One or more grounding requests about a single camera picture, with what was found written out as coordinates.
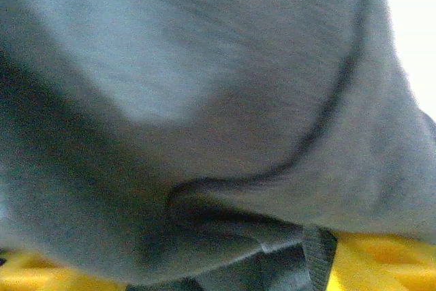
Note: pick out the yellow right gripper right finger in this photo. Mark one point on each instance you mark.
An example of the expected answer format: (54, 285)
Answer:
(385, 263)

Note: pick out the grey t-shirt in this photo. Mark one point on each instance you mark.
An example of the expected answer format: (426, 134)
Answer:
(204, 100)

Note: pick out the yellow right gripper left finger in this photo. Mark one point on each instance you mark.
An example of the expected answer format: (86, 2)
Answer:
(41, 277)

